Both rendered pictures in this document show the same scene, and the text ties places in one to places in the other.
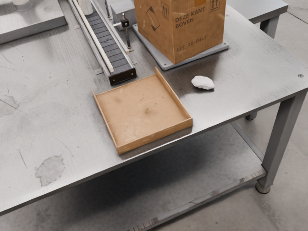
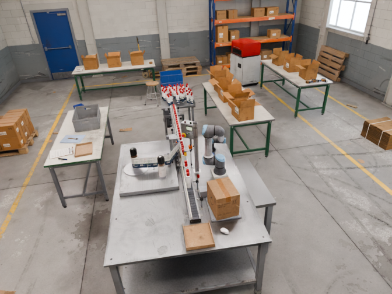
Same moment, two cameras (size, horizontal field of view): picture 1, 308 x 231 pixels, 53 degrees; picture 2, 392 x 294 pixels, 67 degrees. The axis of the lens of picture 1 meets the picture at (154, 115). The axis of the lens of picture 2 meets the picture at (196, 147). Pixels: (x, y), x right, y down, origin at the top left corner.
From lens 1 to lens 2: 1.81 m
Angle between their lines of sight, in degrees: 18
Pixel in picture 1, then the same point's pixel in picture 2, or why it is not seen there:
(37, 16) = (167, 184)
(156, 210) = (198, 284)
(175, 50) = (217, 215)
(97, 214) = (171, 280)
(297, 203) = not seen: outside the picture
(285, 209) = not seen: outside the picture
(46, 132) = (163, 236)
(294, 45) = (307, 214)
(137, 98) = (198, 231)
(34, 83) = (161, 215)
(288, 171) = (273, 286)
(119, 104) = (191, 231)
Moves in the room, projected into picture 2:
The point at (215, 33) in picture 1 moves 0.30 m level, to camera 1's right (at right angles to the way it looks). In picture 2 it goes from (235, 211) to (266, 213)
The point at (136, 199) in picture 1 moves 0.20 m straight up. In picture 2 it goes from (191, 277) to (189, 265)
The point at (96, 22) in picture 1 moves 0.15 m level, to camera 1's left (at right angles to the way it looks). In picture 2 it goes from (191, 193) to (177, 192)
